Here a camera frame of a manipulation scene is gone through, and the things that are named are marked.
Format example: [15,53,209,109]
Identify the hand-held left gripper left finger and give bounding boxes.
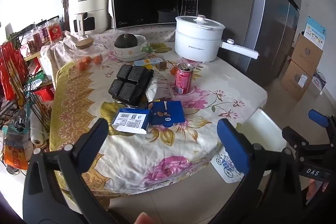
[22,118,132,224]

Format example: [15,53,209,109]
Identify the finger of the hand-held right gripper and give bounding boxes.
[282,126,336,159]
[308,109,336,132]

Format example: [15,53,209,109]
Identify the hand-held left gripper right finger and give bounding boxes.
[210,118,309,224]

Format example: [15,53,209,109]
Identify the white plastic trash bin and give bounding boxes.
[210,108,288,184]

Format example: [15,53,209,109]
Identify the white silver snack packet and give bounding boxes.
[145,69,176,104]

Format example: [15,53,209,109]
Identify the red soda can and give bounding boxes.
[175,63,194,95]

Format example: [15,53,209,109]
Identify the blue yellow drink carton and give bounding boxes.
[134,57,167,72]

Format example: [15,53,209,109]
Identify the person's right hand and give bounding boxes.
[302,178,330,203]

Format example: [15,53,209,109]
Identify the person's left hand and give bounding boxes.
[135,212,154,224]

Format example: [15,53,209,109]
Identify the blue box with white label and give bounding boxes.
[112,108,151,135]

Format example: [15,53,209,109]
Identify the small printed box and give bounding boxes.
[311,70,327,94]

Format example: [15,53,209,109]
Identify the brown cardboard box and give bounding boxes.
[291,34,324,77]
[281,60,314,102]

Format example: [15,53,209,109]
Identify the floral tablecloth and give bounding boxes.
[49,42,268,203]

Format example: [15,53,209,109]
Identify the black plastic tray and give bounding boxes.
[109,64,154,106]

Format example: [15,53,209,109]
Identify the white paper roll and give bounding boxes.
[29,109,45,146]

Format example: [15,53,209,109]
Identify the blue flat packet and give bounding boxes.
[148,101,184,128]

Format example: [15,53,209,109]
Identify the glass jar with wooden lid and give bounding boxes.
[73,38,104,72]

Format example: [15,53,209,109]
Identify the white ceramic bowl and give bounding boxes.
[113,35,151,62]

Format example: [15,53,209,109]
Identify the orange plastic bag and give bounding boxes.
[3,145,29,170]

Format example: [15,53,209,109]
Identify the blue white printed board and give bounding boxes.
[304,16,327,50]

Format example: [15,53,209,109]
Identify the small-flowered white cloth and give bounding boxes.
[41,28,179,83]

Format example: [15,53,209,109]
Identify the dark green pumpkin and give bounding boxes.
[114,33,138,49]

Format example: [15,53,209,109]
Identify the stack of red packets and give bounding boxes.
[0,40,29,101]

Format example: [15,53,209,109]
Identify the row of spice jars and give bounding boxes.
[25,17,65,54]

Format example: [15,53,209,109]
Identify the white electric cooking pot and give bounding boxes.
[175,14,259,64]

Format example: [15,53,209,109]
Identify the grey refrigerator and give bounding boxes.
[210,0,301,86]

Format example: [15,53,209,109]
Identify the cream air fryer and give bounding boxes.
[68,0,110,36]

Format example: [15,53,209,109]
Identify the black microwave oven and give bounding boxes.
[110,0,199,30]

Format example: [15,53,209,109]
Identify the black wire rack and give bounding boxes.
[0,35,53,135]

